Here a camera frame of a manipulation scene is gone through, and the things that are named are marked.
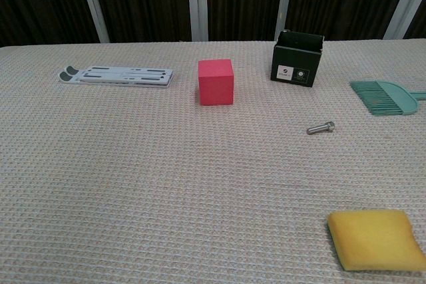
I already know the metal bolt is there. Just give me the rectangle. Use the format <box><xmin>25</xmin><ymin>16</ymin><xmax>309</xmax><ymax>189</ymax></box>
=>
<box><xmin>306</xmin><ymin>121</ymin><xmax>335</xmax><ymax>136</ymax></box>

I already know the white folding laptop stand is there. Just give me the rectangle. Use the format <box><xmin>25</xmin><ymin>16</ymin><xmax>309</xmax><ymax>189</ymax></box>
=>
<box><xmin>59</xmin><ymin>65</ymin><xmax>175</xmax><ymax>89</ymax></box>

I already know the teal hand brush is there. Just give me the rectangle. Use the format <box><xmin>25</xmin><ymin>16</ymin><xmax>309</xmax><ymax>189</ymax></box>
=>
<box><xmin>349</xmin><ymin>80</ymin><xmax>426</xmax><ymax>117</ymax></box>

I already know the red foam cube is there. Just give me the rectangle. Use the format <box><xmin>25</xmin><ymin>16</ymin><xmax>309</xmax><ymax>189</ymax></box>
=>
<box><xmin>198</xmin><ymin>59</ymin><xmax>235</xmax><ymax>106</ymax></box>

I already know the beige woven table cloth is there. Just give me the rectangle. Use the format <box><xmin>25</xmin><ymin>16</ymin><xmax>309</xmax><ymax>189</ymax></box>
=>
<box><xmin>0</xmin><ymin>39</ymin><xmax>426</xmax><ymax>284</ymax></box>

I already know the black open cardboard box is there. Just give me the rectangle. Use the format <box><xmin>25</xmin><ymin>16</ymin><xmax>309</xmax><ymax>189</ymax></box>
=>
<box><xmin>270</xmin><ymin>29</ymin><xmax>325</xmax><ymax>88</ymax></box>

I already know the yellow sponge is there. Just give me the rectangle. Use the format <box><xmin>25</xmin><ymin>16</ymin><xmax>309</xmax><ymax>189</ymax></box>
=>
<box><xmin>326</xmin><ymin>210</ymin><xmax>426</xmax><ymax>272</ymax></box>

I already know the white window frame post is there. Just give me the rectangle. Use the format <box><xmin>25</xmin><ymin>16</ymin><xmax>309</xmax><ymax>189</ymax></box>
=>
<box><xmin>75</xmin><ymin>0</ymin><xmax>110</xmax><ymax>44</ymax></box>
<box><xmin>383</xmin><ymin>0</ymin><xmax>426</xmax><ymax>40</ymax></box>
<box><xmin>274</xmin><ymin>0</ymin><xmax>296</xmax><ymax>41</ymax></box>
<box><xmin>186</xmin><ymin>0</ymin><xmax>209</xmax><ymax>42</ymax></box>

